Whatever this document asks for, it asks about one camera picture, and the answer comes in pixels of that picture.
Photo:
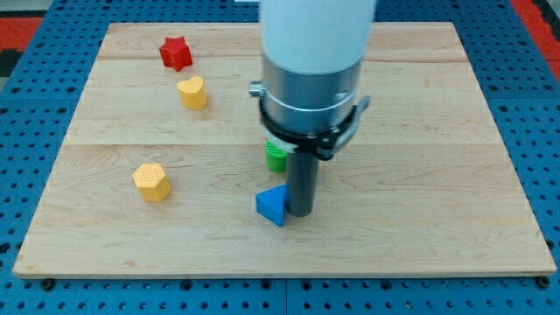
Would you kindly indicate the green round block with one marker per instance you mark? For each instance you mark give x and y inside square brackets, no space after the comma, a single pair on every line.
[276,159]

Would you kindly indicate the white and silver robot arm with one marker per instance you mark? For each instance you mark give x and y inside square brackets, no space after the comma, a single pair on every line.
[311,55]

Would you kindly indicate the red star block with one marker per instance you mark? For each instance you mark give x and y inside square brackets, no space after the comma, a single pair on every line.
[175,53]

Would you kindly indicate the yellow heart block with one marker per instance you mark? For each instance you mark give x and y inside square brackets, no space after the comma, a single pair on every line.
[192,93]

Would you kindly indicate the yellow hexagon block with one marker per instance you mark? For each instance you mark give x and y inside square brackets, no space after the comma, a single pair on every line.
[152,183]

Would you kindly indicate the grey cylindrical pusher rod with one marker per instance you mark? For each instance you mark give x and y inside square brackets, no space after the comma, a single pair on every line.
[302,171]

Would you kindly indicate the blue triangle block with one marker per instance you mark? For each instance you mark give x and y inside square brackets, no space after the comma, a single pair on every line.
[271,204]

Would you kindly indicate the light wooden board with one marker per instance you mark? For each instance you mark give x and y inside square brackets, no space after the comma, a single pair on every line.
[424,189]

